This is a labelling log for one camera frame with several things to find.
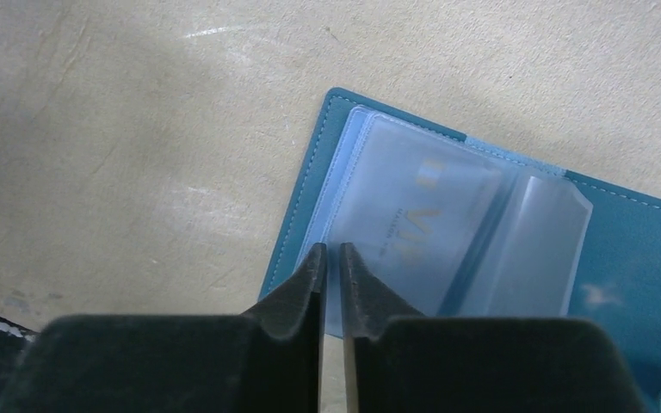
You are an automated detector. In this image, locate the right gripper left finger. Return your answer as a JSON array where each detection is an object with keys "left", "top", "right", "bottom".
[{"left": 0, "top": 243, "right": 327, "bottom": 412}]

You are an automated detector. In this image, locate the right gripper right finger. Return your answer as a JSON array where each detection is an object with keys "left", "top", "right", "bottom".
[{"left": 339, "top": 243, "right": 646, "bottom": 412}]

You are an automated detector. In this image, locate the blue card holder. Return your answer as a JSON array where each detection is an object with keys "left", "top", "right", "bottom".
[{"left": 260, "top": 88, "right": 661, "bottom": 412}]

